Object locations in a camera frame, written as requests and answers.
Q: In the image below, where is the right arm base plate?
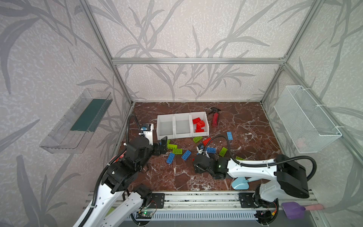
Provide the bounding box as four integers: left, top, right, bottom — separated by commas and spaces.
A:
238, 193, 261, 208

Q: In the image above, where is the purple toy shovel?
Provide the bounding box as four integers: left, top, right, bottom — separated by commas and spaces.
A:
282, 202, 324, 220

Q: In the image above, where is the white bin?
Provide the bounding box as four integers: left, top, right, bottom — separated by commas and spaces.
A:
175, 113, 192, 139
191, 112, 209, 137
157, 114, 175, 140

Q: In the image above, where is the blue lego lower left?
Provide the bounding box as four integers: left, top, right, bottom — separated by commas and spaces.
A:
166, 153, 175, 165

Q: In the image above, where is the blue lego hollow right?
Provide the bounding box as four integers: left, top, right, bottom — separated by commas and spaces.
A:
206, 147, 216, 154

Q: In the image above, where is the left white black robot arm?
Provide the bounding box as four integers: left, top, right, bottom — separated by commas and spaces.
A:
75, 114, 167, 227

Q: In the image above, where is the green lego hollow up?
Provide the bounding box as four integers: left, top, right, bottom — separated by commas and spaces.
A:
172, 148, 183, 155

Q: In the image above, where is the aluminium front rail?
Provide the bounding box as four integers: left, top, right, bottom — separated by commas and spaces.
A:
139, 191, 314, 226

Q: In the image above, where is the green lego near bins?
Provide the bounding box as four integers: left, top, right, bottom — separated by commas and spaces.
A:
193, 136, 203, 143

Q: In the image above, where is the green lego on side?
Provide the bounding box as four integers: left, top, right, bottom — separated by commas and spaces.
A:
167, 144, 178, 149

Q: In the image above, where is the blue lego centre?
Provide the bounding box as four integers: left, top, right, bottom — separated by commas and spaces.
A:
181, 150, 192, 161

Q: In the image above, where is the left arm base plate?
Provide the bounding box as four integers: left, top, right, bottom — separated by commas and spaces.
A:
148, 193, 165, 209

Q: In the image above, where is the red lego studs up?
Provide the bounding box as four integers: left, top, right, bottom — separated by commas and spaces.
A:
202, 138, 211, 146

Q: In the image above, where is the red spray bottle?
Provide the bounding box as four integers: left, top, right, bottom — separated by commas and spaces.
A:
209, 107, 221, 128

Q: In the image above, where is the clear plastic wall tray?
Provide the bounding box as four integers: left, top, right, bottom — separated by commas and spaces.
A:
40, 89, 113, 154

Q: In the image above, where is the white left bin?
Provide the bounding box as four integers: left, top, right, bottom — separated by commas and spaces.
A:
157, 114, 175, 140

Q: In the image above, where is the white middle bin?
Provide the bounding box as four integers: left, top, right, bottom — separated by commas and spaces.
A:
175, 113, 192, 139

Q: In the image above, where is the left circuit board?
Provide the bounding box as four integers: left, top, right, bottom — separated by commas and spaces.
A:
135, 211, 156, 220

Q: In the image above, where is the white wire basket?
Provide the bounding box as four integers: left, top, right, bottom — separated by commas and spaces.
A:
274, 85, 342, 154

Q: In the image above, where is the pink watering can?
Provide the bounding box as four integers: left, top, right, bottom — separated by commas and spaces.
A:
108, 154, 123, 166

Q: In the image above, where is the right circuit board wiring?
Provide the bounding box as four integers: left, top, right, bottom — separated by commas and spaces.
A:
254, 209, 278, 226

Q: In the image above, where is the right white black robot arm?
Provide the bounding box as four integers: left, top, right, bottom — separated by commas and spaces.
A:
193, 142, 317, 209

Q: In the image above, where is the light blue toy shovel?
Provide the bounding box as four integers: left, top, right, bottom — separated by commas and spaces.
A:
232, 177, 259, 190

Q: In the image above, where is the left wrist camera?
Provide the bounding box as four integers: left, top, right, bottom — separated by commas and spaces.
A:
139, 123, 154, 145

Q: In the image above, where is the white right bin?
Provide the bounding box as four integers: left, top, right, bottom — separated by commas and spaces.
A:
191, 112, 209, 137

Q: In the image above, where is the light blue lego far right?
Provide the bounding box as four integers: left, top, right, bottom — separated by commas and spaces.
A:
226, 131, 233, 141

